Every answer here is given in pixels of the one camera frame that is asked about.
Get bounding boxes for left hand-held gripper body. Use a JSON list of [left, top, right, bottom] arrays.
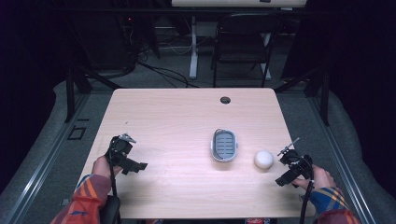
[[105, 133, 137, 169]]

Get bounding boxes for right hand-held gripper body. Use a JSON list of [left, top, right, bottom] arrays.
[[277, 137, 314, 180]]

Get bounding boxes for white round ball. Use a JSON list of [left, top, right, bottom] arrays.
[[253, 149, 275, 171]]

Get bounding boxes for grey oval soap dish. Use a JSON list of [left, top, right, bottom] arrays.
[[210, 128, 239, 163]]

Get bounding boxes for person's left hand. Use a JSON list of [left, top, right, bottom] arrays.
[[92, 155, 123, 179]]

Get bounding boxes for person's right hand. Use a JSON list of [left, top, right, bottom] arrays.
[[291, 164, 337, 191]]

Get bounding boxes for red patterned clothing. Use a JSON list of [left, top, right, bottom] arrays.
[[245, 217, 271, 224]]

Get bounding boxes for black tape square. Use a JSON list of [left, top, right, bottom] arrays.
[[66, 125, 87, 142]]

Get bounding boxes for black metal stand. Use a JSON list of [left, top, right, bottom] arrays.
[[274, 63, 332, 127], [63, 62, 123, 124]]

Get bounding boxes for dark computer tower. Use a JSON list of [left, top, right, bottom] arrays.
[[76, 13, 136, 71]]

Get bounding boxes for white desk leg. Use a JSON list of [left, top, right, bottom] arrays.
[[189, 16, 199, 80]]

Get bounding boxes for black folding chair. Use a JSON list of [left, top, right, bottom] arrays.
[[210, 12, 284, 89]]

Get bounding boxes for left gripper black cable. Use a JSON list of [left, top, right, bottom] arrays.
[[107, 146, 119, 198]]

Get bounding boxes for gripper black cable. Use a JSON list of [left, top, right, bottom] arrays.
[[299, 174, 315, 224], [107, 146, 119, 198]]

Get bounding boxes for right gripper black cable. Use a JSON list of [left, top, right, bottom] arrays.
[[299, 174, 315, 224]]

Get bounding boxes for metal floor rail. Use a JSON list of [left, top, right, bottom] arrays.
[[2, 92, 92, 224], [306, 94, 377, 224]]

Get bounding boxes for black floor cables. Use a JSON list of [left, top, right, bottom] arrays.
[[122, 18, 200, 90]]

